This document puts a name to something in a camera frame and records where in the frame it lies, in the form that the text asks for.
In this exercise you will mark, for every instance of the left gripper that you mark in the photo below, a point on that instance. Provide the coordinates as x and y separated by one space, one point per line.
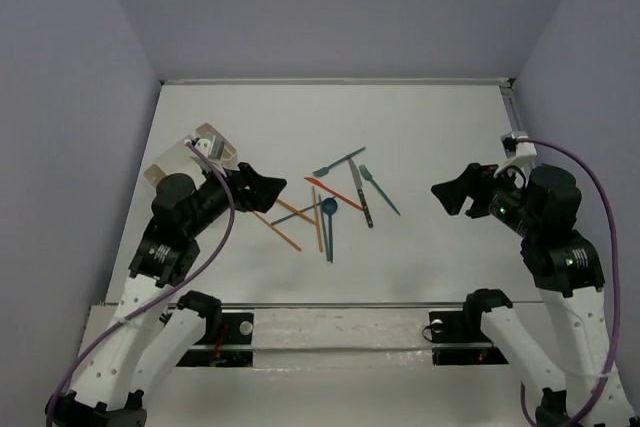
245 189

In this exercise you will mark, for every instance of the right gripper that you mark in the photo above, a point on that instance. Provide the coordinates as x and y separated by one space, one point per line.
475 181

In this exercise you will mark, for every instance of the orange plastic knife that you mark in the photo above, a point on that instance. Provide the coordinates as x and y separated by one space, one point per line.
333 192

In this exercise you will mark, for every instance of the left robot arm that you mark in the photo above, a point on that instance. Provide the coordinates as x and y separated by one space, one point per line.
143 343

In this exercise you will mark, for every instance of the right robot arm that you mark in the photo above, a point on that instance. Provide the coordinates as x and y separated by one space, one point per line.
583 390

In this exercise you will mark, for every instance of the orange chopstick left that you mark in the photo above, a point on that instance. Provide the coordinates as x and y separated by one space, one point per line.
277 231

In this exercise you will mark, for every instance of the orange chopstick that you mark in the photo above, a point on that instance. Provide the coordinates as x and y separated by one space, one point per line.
317 220
277 231

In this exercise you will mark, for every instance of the orange plastic spoon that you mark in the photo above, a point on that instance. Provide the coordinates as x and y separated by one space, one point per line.
296 211

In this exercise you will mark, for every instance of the teal chopstick crossing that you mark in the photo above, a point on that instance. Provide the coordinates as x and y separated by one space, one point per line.
290 215

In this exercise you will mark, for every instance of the orange chopstick middle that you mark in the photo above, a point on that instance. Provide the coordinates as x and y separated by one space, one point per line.
317 220

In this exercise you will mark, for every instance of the teal fork upper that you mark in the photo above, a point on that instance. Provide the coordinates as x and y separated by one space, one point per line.
326 169

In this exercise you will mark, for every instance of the teal fork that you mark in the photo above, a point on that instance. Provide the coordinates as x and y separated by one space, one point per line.
366 174
326 169

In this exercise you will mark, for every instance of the blue plastic spoon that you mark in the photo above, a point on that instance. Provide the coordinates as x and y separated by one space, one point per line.
329 208

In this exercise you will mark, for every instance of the white utensil caddy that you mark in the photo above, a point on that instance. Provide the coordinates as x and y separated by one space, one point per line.
181 159

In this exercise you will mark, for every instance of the teal fork right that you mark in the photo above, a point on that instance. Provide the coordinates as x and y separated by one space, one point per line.
366 174

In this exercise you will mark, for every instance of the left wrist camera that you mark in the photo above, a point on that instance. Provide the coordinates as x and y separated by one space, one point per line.
210 146

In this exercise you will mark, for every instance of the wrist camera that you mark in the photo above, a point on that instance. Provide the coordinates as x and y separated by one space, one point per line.
210 146
519 151

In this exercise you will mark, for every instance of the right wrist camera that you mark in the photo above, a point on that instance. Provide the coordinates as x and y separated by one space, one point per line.
519 151

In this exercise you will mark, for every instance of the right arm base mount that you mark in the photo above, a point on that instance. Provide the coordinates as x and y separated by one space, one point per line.
456 335

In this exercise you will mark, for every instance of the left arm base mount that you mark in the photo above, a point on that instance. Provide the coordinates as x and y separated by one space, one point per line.
227 338

